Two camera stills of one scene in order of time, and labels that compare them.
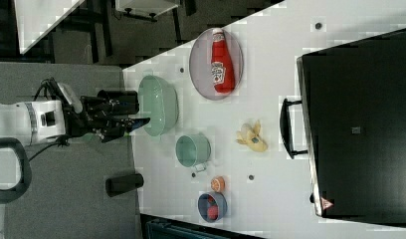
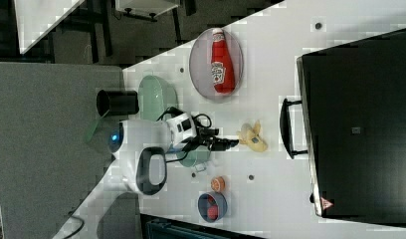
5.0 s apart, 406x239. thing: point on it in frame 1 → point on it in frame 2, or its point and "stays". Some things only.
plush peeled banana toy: [250, 134] stays
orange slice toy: [218, 183] stays
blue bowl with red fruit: [212, 206] stays
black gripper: [106, 115] → [207, 135]
